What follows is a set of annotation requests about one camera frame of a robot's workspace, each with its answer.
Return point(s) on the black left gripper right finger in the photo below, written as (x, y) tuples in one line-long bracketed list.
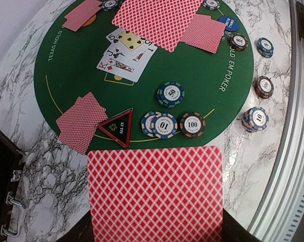
[(232, 231)]

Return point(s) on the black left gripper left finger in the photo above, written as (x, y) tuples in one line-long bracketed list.
[(81, 232)]

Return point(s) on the red backed card deck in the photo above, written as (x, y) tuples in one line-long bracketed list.
[(170, 194)]

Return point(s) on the brown 100 chips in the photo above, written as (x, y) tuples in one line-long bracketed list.
[(192, 125)]

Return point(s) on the blue tan 10 chip stack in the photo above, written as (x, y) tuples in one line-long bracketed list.
[(255, 119)]

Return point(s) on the blue tan chips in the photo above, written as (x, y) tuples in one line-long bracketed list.
[(159, 125)]

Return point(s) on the brown 100 chip stack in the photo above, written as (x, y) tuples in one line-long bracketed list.
[(263, 87)]

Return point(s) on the teal 50 chips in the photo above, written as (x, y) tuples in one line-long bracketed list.
[(170, 94)]

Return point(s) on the king of diamonds card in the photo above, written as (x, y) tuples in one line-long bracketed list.
[(117, 68)]

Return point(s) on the face up card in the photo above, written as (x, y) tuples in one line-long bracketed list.
[(137, 60), (126, 42)]

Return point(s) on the teal 50 chip stack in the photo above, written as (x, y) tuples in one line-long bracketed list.
[(265, 47)]

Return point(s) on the red card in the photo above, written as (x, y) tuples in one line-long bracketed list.
[(207, 37)]

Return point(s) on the blue small blind button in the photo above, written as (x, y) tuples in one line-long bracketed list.
[(232, 25)]

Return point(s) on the orange big blind button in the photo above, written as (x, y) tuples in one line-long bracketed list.
[(90, 21)]

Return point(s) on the red card being dealt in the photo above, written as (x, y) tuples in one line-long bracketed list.
[(197, 21)]

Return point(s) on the blue white chip mat edge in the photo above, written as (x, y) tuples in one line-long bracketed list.
[(211, 4)]

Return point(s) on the blue white chip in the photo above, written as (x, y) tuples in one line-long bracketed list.
[(109, 5)]

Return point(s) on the black poker chip case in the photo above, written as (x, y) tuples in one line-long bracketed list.
[(11, 167)]

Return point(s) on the black triangular all-in marker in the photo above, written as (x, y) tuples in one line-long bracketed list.
[(118, 127)]

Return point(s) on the green round poker mat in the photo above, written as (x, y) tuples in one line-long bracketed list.
[(216, 85)]

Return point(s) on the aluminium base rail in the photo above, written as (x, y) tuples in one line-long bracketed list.
[(282, 206)]

